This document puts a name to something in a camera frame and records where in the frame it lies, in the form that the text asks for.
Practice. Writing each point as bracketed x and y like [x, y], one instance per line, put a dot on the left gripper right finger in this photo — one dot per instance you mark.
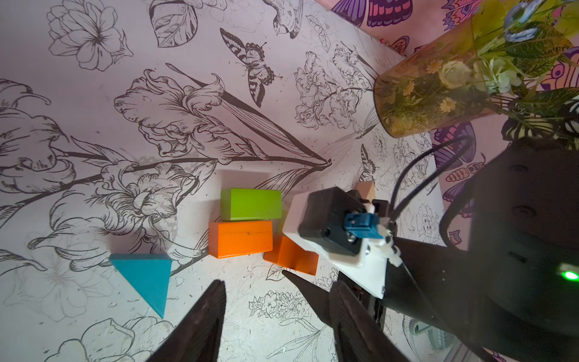
[357, 336]

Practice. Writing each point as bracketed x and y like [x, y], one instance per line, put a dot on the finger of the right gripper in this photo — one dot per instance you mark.
[317, 298]

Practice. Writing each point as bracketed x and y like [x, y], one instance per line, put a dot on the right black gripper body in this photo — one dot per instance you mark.
[362, 294]

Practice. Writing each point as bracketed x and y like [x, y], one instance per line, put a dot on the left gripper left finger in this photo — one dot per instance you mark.
[198, 335]

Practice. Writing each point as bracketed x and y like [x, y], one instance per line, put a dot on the orange wooden block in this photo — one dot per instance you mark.
[240, 238]
[286, 253]

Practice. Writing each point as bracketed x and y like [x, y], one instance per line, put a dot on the teal triangle block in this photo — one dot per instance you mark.
[148, 274]

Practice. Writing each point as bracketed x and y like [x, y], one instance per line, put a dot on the natural wood triangle block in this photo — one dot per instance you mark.
[367, 190]

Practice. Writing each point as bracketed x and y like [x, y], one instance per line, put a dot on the green wooden block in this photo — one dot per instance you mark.
[250, 204]

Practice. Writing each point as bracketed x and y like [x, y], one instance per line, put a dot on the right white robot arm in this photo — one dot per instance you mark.
[504, 281]

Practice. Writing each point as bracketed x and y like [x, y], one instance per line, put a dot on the amber glass vase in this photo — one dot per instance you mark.
[440, 85]

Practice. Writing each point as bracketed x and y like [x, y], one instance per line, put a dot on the artificial plant bouquet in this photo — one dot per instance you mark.
[518, 44]

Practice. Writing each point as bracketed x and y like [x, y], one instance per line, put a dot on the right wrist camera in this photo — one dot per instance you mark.
[316, 222]

